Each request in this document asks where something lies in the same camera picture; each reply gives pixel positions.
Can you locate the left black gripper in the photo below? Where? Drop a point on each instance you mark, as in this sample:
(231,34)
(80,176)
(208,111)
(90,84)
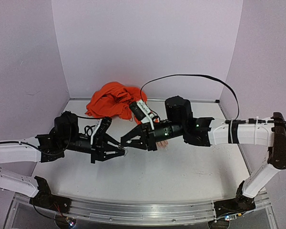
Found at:
(98,150)

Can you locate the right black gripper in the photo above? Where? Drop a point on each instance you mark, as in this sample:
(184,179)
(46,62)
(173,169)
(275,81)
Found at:
(150,136)

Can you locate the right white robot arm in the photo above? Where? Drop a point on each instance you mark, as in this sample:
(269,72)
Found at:
(209,131)

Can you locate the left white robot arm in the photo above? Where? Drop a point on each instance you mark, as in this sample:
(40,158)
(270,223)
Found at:
(46,148)

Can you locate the mannequin hand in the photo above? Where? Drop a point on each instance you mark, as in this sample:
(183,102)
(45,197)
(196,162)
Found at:
(162,145)

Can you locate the orange crumpled garment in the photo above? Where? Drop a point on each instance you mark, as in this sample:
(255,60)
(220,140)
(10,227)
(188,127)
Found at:
(113,99)

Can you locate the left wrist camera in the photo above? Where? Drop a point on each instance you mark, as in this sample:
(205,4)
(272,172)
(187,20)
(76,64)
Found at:
(100,129)

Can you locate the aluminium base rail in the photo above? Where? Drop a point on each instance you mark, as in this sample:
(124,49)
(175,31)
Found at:
(144,214)

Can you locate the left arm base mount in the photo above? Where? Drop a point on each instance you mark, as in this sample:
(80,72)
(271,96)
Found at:
(47,195)

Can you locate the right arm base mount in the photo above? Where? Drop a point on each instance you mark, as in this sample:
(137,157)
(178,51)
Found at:
(239,204)

